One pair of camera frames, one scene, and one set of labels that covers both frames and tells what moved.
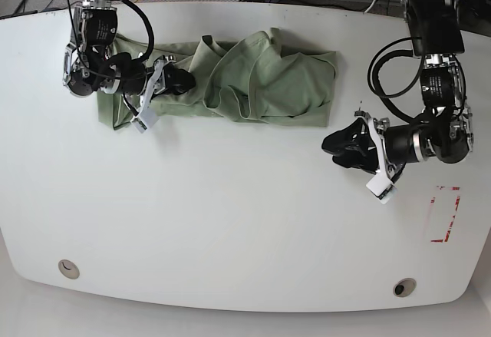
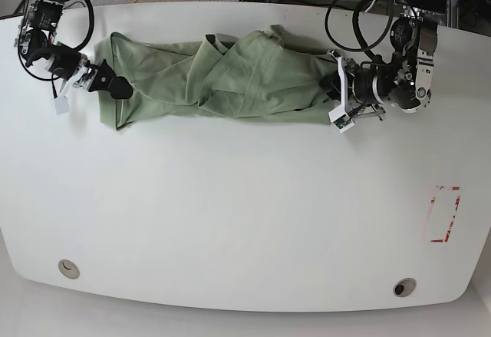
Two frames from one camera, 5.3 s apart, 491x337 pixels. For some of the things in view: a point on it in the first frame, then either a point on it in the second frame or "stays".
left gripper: x=133 y=76 -> x=66 y=62
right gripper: x=402 y=144 -> x=364 y=89
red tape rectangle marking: x=451 y=224 stays
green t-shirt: x=257 y=77 stays
